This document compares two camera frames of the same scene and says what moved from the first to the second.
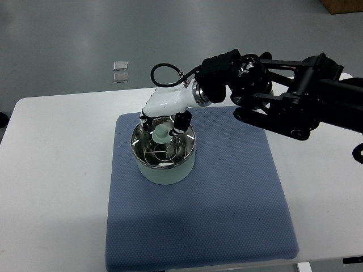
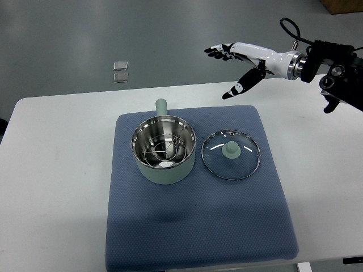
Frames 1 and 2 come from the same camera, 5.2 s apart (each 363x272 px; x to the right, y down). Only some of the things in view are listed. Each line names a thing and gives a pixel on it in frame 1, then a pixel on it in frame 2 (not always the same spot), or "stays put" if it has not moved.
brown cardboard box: (342, 6) stays put
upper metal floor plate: (120, 65) stays put
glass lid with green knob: (158, 148) → (231, 154)
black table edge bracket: (353, 260) stays put
